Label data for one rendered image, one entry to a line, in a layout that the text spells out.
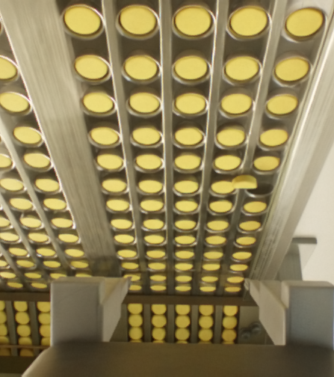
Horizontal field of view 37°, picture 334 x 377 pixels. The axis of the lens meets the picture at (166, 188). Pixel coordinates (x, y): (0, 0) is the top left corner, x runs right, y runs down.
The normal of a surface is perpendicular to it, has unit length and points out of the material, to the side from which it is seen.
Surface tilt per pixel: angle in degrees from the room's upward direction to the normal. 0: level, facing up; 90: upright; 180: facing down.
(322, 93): 0
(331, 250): 0
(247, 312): 38
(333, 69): 0
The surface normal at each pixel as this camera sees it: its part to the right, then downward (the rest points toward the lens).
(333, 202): -0.03, 0.85
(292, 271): -0.01, -0.53
